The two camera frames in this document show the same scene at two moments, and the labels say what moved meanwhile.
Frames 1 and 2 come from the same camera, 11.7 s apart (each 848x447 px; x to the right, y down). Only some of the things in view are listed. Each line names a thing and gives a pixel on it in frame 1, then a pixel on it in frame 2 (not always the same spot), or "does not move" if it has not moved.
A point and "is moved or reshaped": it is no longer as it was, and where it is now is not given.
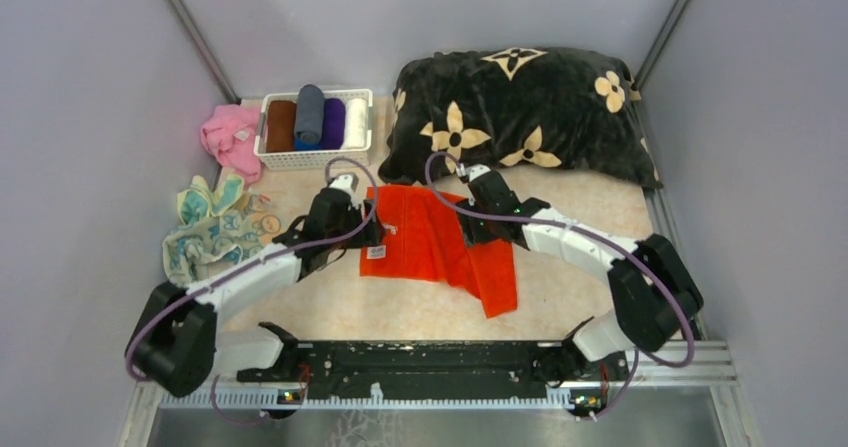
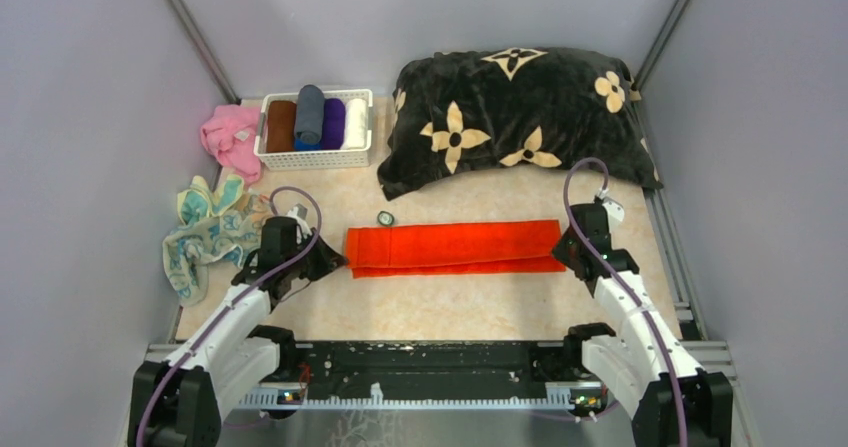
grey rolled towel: [310, 113] does not move
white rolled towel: [356, 123] does not move
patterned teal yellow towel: [218, 227] does not move
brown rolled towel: [281, 126] does not move
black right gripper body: [478, 230] to [566, 248]
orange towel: [424, 239] is moved or reshaped
